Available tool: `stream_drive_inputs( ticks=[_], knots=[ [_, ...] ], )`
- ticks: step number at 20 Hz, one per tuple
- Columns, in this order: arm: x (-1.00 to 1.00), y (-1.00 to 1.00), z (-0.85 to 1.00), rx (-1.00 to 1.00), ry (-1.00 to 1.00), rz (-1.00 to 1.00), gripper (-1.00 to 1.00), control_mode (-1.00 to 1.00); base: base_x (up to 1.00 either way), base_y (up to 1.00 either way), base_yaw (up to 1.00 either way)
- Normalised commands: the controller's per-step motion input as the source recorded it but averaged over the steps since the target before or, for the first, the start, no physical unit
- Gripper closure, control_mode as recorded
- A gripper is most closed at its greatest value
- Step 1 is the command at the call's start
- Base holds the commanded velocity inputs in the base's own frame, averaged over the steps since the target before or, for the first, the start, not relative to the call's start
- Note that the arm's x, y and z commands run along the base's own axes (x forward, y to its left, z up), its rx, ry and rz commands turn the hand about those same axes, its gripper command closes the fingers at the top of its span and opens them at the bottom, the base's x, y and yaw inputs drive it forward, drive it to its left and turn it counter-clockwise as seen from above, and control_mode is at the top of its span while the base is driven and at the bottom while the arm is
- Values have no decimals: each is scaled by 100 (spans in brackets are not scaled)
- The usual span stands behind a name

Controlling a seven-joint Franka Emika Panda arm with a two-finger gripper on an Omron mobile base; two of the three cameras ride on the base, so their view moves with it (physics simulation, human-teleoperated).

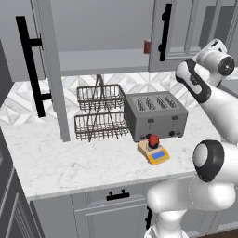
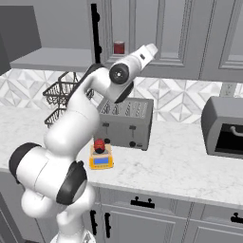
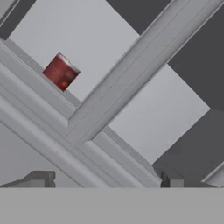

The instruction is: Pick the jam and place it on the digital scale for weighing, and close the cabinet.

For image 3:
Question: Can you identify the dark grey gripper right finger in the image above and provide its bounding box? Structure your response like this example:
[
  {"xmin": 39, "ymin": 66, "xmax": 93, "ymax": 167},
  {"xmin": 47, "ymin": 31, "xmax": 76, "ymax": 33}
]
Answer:
[{"xmin": 158, "ymin": 168, "xmax": 206, "ymax": 188}]

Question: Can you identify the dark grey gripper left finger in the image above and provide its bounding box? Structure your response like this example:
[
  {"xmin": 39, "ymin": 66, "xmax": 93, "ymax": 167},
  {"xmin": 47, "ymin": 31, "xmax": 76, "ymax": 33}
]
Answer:
[{"xmin": 0, "ymin": 170, "xmax": 56, "ymax": 188}]

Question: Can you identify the grey cabinet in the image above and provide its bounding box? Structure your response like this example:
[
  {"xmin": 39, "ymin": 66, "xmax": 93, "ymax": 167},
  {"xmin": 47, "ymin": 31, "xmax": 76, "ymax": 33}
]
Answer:
[{"xmin": 0, "ymin": 0, "xmax": 224, "ymax": 188}]

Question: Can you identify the red jam jar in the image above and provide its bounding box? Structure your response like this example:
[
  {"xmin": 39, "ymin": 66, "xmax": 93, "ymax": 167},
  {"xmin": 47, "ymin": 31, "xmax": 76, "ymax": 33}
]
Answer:
[{"xmin": 41, "ymin": 52, "xmax": 81, "ymax": 93}]

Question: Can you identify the grey cabinet door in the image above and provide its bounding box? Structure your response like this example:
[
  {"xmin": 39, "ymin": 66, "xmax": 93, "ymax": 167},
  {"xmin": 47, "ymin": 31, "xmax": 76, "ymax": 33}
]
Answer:
[{"xmin": 66, "ymin": 0, "xmax": 224, "ymax": 146}]

